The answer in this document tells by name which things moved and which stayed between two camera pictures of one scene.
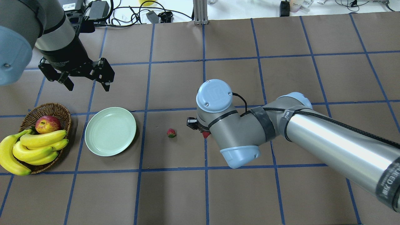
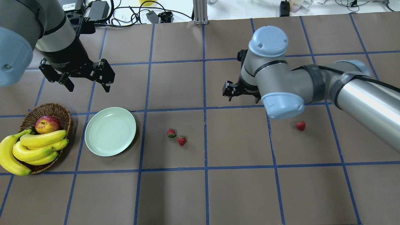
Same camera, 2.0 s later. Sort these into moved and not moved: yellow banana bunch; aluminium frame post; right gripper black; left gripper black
Moved: right gripper black
Not moved: left gripper black; yellow banana bunch; aluminium frame post
